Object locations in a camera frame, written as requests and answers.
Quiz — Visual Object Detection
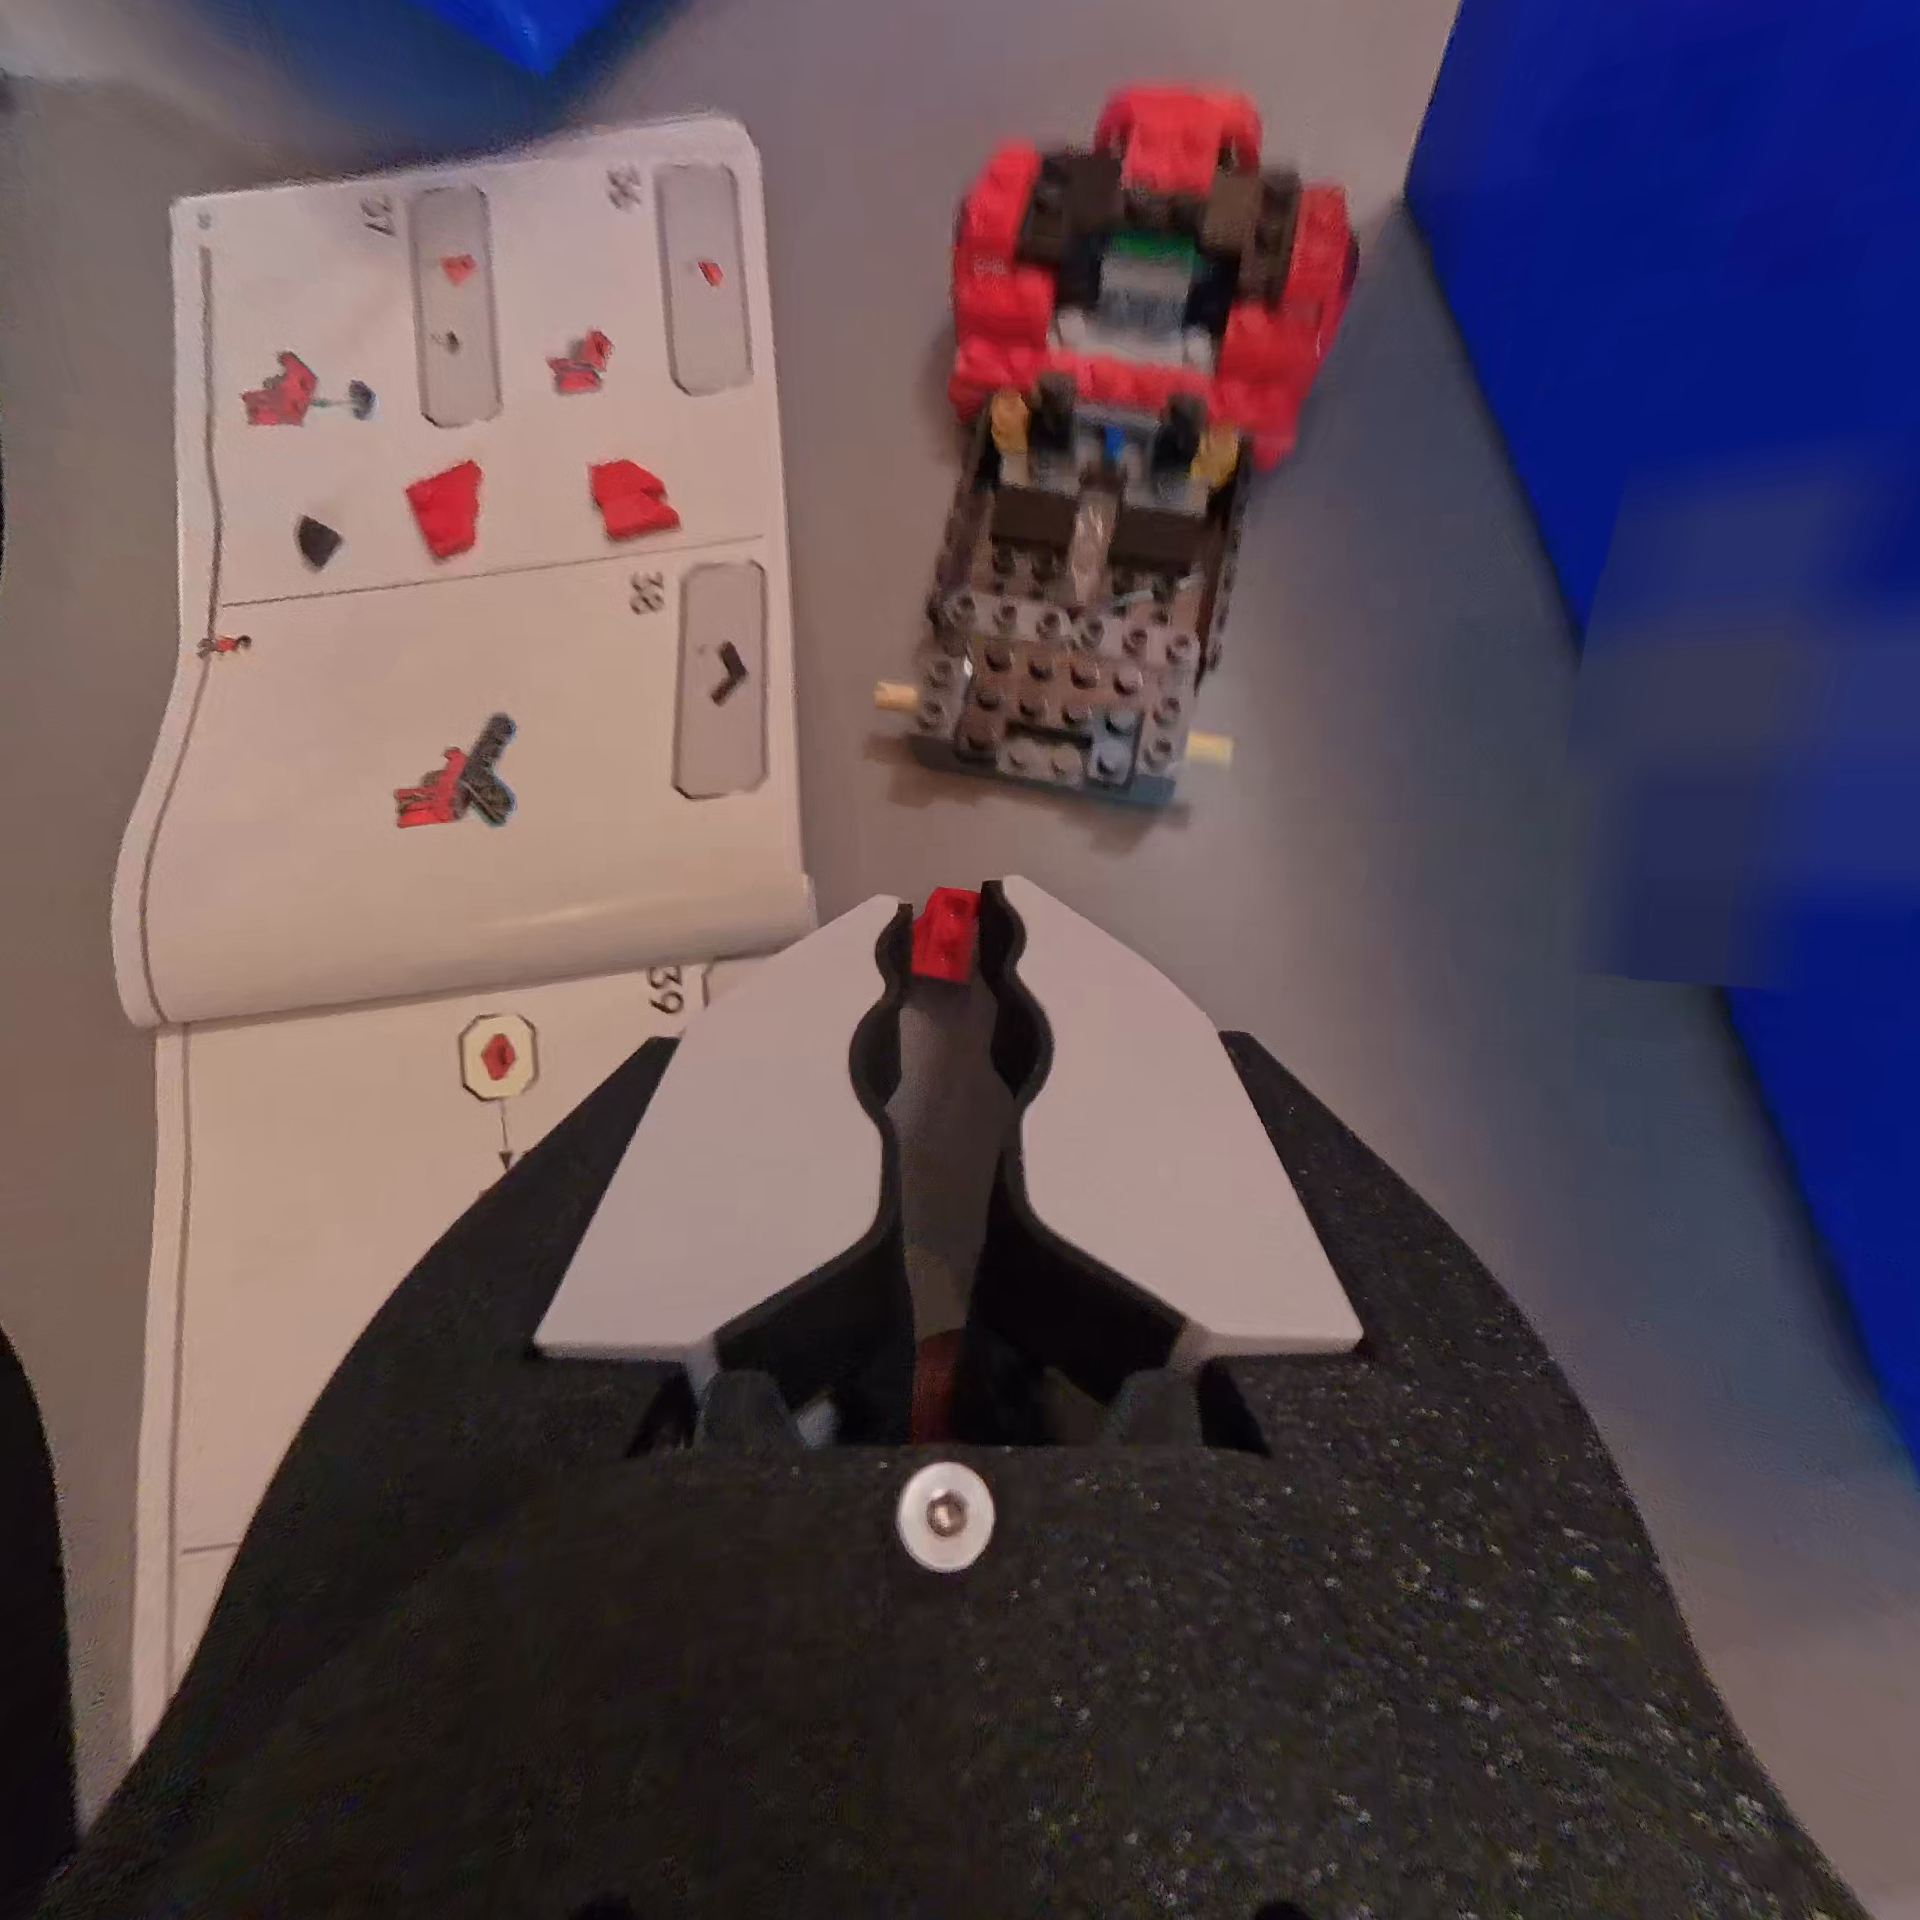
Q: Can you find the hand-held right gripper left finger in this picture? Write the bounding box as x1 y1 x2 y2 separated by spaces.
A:
534 897 918 1375

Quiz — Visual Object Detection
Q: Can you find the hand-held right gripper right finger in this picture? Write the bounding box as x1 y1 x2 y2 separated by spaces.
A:
968 875 1367 1374

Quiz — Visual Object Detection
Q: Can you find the small red lego brick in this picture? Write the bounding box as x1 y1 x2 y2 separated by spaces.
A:
912 885 988 986

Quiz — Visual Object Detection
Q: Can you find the white lego instruction booklet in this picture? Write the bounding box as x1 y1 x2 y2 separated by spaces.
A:
113 111 819 1758

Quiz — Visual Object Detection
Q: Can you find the red lego wedge plate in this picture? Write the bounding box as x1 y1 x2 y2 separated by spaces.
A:
406 460 487 561

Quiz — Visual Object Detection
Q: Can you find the blue plastic bin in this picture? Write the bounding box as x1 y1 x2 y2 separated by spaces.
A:
406 0 684 81
1402 0 1920 1478

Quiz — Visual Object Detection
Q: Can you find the red and black lego car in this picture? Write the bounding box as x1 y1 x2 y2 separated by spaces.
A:
874 83 1363 815

